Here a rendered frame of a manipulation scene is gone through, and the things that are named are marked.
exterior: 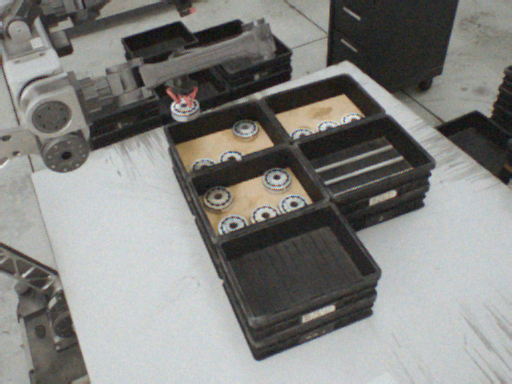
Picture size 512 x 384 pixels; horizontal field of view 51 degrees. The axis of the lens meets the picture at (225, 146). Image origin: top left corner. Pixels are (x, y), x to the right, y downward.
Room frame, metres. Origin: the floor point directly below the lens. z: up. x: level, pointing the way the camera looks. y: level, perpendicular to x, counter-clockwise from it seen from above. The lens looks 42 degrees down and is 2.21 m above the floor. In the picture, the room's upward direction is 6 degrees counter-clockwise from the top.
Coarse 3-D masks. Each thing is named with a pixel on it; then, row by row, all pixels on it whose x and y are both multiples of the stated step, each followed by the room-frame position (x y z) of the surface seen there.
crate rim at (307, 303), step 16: (320, 208) 1.09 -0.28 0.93; (336, 208) 1.08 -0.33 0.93; (272, 224) 1.05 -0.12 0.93; (224, 240) 1.01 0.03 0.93; (224, 256) 0.95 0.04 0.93; (368, 256) 0.90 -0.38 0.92; (240, 288) 0.83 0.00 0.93; (336, 288) 0.80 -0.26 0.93; (352, 288) 0.80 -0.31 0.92; (240, 304) 0.80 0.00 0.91; (304, 304) 0.76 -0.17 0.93; (256, 320) 0.73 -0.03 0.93; (272, 320) 0.74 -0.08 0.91
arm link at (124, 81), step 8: (120, 72) 1.13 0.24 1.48; (128, 72) 1.13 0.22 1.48; (136, 72) 1.15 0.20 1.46; (112, 80) 1.10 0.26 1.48; (120, 80) 1.12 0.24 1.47; (128, 80) 1.12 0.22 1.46; (136, 80) 1.13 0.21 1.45; (112, 88) 1.09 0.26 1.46; (120, 88) 1.10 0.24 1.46; (128, 88) 1.11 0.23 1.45; (136, 88) 1.11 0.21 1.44
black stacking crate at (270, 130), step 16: (224, 112) 1.64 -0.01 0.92; (240, 112) 1.66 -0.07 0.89; (256, 112) 1.67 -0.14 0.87; (176, 128) 1.58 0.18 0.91; (192, 128) 1.60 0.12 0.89; (208, 128) 1.62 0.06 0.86; (224, 128) 1.64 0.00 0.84; (272, 128) 1.53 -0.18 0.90; (176, 144) 1.58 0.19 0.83; (176, 160) 1.44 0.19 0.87
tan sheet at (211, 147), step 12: (228, 132) 1.62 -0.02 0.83; (264, 132) 1.60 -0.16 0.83; (180, 144) 1.58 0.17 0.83; (192, 144) 1.57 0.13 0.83; (204, 144) 1.56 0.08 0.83; (216, 144) 1.56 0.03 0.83; (228, 144) 1.55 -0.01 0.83; (240, 144) 1.54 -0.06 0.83; (252, 144) 1.53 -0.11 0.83; (264, 144) 1.53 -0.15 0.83; (180, 156) 1.51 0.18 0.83; (192, 156) 1.50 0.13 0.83; (204, 156) 1.49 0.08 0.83; (216, 156) 1.49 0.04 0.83
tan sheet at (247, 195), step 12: (288, 168) 1.38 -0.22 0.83; (252, 180) 1.34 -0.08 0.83; (240, 192) 1.29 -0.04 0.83; (252, 192) 1.28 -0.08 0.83; (264, 192) 1.28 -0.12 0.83; (288, 192) 1.26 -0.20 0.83; (300, 192) 1.26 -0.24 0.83; (240, 204) 1.23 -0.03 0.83; (252, 204) 1.23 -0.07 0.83; (276, 204) 1.21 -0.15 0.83; (216, 216) 1.19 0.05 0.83; (216, 228) 1.14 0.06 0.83
